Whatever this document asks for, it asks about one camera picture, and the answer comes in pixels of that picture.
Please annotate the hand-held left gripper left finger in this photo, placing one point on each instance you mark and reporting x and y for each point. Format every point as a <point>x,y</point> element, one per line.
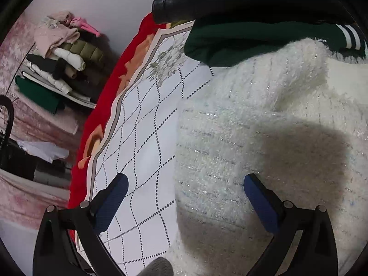
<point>112,195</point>

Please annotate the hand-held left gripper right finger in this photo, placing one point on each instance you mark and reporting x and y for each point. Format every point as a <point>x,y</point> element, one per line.
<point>260,199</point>

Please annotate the white fuzzy sweater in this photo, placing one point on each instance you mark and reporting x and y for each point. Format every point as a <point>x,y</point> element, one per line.
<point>247,138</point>

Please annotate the pile of folded clothes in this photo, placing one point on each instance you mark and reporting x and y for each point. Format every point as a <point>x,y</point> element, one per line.
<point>61,60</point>

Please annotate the white diamond-patterned bed sheet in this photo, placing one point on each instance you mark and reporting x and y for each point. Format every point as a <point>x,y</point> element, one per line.
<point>143,120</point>

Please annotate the white cloth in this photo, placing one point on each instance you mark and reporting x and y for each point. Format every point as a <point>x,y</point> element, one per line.
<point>43,149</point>

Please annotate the grey cloth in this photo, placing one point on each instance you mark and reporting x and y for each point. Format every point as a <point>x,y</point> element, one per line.
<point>156,268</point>

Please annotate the red floral blanket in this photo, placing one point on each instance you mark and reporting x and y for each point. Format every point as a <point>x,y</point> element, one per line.
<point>106,92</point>

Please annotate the black chair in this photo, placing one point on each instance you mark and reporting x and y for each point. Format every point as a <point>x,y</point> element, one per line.
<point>7,132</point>

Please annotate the dark green striped-cuff jacket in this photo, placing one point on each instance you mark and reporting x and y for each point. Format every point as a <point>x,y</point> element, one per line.
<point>258,38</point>

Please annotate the black leather jacket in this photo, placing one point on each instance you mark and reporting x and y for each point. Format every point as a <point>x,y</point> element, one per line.
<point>238,1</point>

